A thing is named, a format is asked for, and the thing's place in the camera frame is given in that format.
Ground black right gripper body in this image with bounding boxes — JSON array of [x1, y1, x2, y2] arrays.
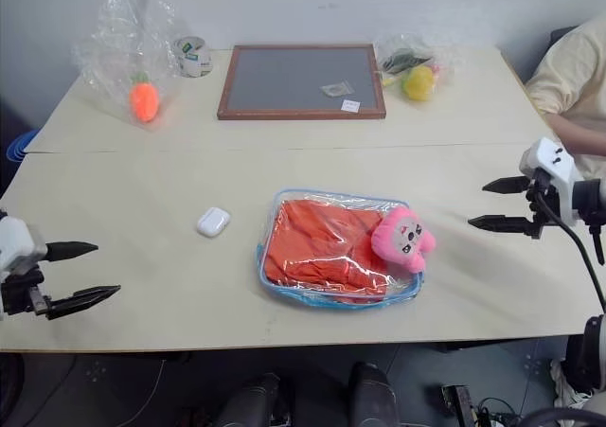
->
[[523, 169, 561, 240]]

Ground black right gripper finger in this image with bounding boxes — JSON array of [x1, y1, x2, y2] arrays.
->
[[467, 214, 544, 240], [481, 175, 532, 196]]

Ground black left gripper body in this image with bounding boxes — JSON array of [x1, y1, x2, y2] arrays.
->
[[0, 263, 52, 320]]

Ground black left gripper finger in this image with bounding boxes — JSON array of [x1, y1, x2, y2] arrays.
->
[[44, 240, 99, 263], [45, 284, 122, 322]]

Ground crumpled clear plastic bag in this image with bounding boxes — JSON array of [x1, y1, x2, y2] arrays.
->
[[374, 32, 455, 104]]

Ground clear pouch with orange cloth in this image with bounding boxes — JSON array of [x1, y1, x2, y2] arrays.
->
[[255, 187, 426, 310]]

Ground orange cloth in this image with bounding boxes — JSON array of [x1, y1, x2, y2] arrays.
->
[[263, 198, 397, 305]]

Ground tall clear plastic bag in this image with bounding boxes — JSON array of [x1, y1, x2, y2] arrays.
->
[[70, 0, 184, 133]]

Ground pink plush toy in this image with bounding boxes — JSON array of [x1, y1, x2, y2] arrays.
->
[[369, 206, 437, 275]]

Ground blue stool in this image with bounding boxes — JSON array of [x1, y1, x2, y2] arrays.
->
[[6, 130, 38, 164]]

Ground person in beige shirt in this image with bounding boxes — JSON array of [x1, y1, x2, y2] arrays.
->
[[524, 17, 606, 181]]

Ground yellow plush fruit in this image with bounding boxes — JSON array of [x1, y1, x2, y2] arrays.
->
[[401, 64, 436, 102]]

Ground white earbuds case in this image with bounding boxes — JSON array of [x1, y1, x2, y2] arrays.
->
[[196, 206, 232, 237]]

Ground orange plush carrot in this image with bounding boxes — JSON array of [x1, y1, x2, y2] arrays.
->
[[129, 70, 161, 124]]

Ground white crumpled cloth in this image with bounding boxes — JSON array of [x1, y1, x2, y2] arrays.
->
[[548, 356, 596, 405]]

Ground small clear plastic packet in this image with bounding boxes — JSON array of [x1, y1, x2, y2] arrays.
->
[[319, 80, 355, 98]]

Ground dark rounded shape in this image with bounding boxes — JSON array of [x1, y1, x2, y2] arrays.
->
[[348, 362, 398, 427], [220, 372, 291, 427]]

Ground clear tape roll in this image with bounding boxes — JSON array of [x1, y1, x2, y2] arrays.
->
[[170, 35, 214, 80]]

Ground wood-framed grey board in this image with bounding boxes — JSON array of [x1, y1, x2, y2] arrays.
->
[[217, 43, 387, 121]]

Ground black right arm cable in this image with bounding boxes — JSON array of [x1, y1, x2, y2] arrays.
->
[[533, 180, 606, 315]]

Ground black box with cables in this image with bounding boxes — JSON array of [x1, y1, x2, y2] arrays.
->
[[440, 383, 503, 427]]

